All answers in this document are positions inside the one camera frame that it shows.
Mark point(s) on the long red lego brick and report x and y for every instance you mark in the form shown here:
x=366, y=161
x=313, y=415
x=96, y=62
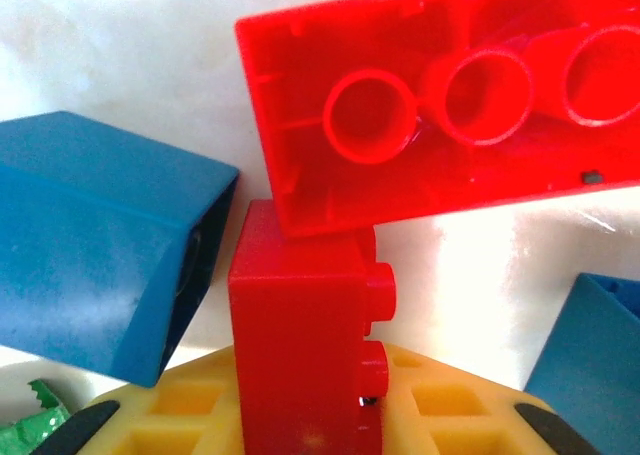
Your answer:
x=300, y=75

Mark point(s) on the red square lego brick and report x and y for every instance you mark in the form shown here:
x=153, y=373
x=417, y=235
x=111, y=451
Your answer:
x=295, y=325

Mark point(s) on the green candy packet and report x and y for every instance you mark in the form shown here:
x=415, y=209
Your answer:
x=30, y=425

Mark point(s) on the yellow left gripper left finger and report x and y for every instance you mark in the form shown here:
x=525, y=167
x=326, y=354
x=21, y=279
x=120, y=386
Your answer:
x=135, y=410

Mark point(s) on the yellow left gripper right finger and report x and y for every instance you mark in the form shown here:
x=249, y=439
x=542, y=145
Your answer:
x=505, y=415

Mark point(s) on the blue curved lego brick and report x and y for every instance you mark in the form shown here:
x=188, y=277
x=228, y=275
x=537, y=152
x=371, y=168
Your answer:
x=90, y=225

